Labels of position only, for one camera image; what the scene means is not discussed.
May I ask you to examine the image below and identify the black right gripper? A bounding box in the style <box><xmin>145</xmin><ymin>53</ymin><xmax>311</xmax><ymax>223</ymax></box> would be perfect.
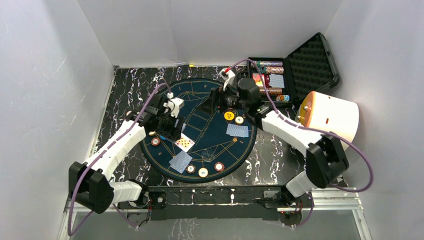
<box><xmin>196</xmin><ymin>82</ymin><xmax>249</xmax><ymax>117</ymax></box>

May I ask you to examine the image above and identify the red poker chip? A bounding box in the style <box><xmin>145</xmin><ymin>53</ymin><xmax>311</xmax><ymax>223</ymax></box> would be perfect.
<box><xmin>150</xmin><ymin>137</ymin><xmax>161</xmax><ymax>146</ymax></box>

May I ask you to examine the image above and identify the yellow big blind button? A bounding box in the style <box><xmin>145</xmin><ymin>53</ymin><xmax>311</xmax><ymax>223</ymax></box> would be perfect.
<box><xmin>224</xmin><ymin>111</ymin><xmax>235</xmax><ymax>121</ymax></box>

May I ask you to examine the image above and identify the face-up diamonds card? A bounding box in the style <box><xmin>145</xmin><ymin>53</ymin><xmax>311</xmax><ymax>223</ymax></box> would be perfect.
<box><xmin>174</xmin><ymin>133</ymin><xmax>195</xmax><ymax>153</ymax></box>

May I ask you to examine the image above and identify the dealt card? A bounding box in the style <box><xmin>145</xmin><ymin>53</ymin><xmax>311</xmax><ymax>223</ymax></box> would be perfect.
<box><xmin>226</xmin><ymin>124</ymin><xmax>249</xmax><ymax>138</ymax></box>
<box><xmin>169</xmin><ymin>150</ymin><xmax>193</xmax><ymax>174</ymax></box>

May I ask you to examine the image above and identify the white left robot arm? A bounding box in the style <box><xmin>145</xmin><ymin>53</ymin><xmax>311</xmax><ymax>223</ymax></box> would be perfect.
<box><xmin>68</xmin><ymin>93</ymin><xmax>185</xmax><ymax>214</ymax></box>

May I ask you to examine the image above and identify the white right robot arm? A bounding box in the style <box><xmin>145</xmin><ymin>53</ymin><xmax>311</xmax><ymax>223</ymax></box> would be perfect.
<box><xmin>197</xmin><ymin>68</ymin><xmax>349</xmax><ymax>207</ymax></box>

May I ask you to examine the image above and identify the red card deck box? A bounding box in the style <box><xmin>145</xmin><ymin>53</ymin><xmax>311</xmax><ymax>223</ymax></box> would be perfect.
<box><xmin>252</xmin><ymin>72</ymin><xmax>265</xmax><ymax>87</ymax></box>

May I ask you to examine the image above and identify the poker chip row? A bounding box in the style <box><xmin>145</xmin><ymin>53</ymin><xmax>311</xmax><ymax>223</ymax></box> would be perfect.
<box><xmin>259</xmin><ymin>86</ymin><xmax>283</xmax><ymax>96</ymax></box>
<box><xmin>259</xmin><ymin>66</ymin><xmax>284</xmax><ymax>75</ymax></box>
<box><xmin>256</xmin><ymin>60</ymin><xmax>283</xmax><ymax>68</ymax></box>

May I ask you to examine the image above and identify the round blue poker mat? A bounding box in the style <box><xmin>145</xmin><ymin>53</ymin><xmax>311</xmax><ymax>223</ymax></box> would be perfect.
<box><xmin>140</xmin><ymin>78</ymin><xmax>258</xmax><ymax>184</ymax></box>

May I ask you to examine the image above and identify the top poker chip row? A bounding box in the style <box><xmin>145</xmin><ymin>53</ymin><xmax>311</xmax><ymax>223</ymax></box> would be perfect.
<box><xmin>256</xmin><ymin>60</ymin><xmax>283</xmax><ymax>68</ymax></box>

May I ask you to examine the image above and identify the blue card deck in case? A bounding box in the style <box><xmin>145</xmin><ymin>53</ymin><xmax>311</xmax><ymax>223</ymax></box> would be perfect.
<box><xmin>269</xmin><ymin>74</ymin><xmax>285</xmax><ymax>89</ymax></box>

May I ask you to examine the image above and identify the short poker chip stack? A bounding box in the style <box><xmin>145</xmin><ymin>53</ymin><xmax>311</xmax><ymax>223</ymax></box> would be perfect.
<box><xmin>275</xmin><ymin>94</ymin><xmax>290</xmax><ymax>102</ymax></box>

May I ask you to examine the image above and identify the black foam-lined carrying case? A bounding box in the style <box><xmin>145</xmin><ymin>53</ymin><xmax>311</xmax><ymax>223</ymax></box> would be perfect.
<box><xmin>250</xmin><ymin>32</ymin><xmax>341</xmax><ymax>108</ymax></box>

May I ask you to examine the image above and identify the white cylindrical drum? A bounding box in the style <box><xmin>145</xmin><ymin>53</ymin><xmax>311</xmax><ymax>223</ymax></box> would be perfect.
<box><xmin>295</xmin><ymin>91</ymin><xmax>359</xmax><ymax>143</ymax></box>

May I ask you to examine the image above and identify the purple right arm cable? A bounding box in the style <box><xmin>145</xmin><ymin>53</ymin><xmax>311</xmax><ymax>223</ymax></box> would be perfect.
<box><xmin>228</xmin><ymin>58</ymin><xmax>375</xmax><ymax>229</ymax></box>

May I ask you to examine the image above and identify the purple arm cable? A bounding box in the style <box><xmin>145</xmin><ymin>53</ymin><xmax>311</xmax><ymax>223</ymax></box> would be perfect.
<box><xmin>228</xmin><ymin>58</ymin><xmax>375</xmax><ymax>229</ymax></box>
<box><xmin>67</xmin><ymin>82</ymin><xmax>173</xmax><ymax>237</ymax></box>

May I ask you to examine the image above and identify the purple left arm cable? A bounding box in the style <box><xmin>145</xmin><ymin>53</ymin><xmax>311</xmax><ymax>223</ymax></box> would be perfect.
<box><xmin>67</xmin><ymin>82</ymin><xmax>173</xmax><ymax>237</ymax></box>

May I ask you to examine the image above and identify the aluminium mounting rail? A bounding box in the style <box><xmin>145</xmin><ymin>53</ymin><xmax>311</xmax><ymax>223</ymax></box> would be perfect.
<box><xmin>56</xmin><ymin>188</ymin><xmax>373</xmax><ymax>240</ymax></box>

